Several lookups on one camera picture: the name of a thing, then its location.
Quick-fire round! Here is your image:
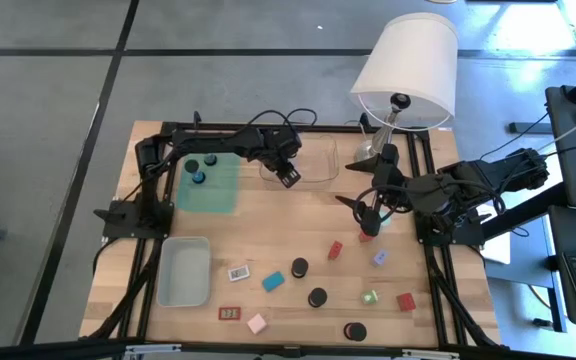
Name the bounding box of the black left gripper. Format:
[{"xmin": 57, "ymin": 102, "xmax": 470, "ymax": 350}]
[{"xmin": 260, "ymin": 133, "xmax": 303, "ymax": 190}]

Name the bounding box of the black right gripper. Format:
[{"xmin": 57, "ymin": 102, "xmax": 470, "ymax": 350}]
[{"xmin": 335, "ymin": 144, "xmax": 412, "ymax": 214}]

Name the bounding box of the teal digital clock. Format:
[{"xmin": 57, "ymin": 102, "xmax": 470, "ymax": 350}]
[{"xmin": 261, "ymin": 271, "xmax": 287, "ymax": 293}]

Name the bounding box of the white digital clock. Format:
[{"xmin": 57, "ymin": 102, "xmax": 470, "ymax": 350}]
[{"xmin": 227, "ymin": 264, "xmax": 251, "ymax": 283}]

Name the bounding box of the black disc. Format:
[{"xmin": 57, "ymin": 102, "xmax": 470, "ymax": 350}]
[
  {"xmin": 307, "ymin": 287, "xmax": 329, "ymax": 309},
  {"xmin": 343, "ymin": 321, "xmax": 368, "ymax": 343}
]

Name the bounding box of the pink wall charger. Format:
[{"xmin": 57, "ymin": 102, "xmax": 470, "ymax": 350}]
[{"xmin": 246, "ymin": 313, "xmax": 269, "ymax": 335}]

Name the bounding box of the clear plastic bin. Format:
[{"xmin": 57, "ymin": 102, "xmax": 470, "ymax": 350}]
[{"xmin": 258, "ymin": 133, "xmax": 340, "ymax": 185}]

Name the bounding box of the teal translucent plastic bin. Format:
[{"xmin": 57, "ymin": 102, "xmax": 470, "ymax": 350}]
[{"xmin": 175, "ymin": 152, "xmax": 242, "ymax": 215}]

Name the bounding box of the table lamp with white shade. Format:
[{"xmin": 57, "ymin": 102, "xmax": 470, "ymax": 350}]
[{"xmin": 349, "ymin": 12, "xmax": 460, "ymax": 164}]

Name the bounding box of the grey plastic bin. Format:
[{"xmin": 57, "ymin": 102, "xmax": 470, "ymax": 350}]
[{"xmin": 156, "ymin": 236, "xmax": 213, "ymax": 308}]

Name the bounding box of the white sheet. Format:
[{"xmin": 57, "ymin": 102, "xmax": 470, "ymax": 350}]
[{"xmin": 482, "ymin": 232, "xmax": 512, "ymax": 266}]

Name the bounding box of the black crossbeam with silver brackets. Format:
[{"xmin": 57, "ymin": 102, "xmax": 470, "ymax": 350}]
[{"xmin": 0, "ymin": 338, "xmax": 576, "ymax": 360}]

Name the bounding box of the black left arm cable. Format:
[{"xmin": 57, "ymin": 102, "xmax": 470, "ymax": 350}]
[{"xmin": 247, "ymin": 107, "xmax": 319, "ymax": 132}]

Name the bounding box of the white cable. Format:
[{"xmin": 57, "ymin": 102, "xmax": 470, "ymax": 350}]
[{"xmin": 500, "ymin": 105, "xmax": 576, "ymax": 172}]

